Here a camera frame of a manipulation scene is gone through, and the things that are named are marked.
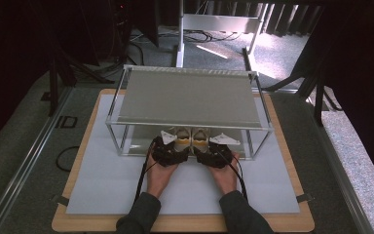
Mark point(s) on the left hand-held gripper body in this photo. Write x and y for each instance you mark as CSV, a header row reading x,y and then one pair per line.
x,y
165,152

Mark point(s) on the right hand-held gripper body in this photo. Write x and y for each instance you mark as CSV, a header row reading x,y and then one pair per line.
x,y
216,156

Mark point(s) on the white beige sneaker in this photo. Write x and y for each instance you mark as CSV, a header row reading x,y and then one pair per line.
x,y
182,138
201,138

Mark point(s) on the metal frame shoe rack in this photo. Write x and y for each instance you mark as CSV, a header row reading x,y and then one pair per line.
x,y
188,97

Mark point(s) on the person's right hand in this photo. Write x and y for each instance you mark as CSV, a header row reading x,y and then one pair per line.
x,y
224,178

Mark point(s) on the person's left hand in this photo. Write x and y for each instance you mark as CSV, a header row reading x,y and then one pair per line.
x,y
160,178

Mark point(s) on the white mat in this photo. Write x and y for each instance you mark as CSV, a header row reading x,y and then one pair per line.
x,y
110,182

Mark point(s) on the black tape tab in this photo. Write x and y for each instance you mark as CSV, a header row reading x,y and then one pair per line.
x,y
61,200
305,197

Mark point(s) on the white floor strip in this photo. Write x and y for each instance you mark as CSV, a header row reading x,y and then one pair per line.
x,y
211,52

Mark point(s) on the wooden board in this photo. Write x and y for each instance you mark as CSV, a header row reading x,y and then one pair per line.
x,y
78,222

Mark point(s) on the black tripod stand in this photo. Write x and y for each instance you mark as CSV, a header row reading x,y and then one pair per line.
x,y
318,94

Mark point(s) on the white metal stand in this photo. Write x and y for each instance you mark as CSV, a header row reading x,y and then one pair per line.
x,y
217,22

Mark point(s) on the dark curtains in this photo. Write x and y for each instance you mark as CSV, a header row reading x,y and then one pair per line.
x,y
289,18

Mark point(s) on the aluminium rail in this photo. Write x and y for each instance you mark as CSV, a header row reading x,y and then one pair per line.
x,y
22,169
337,175

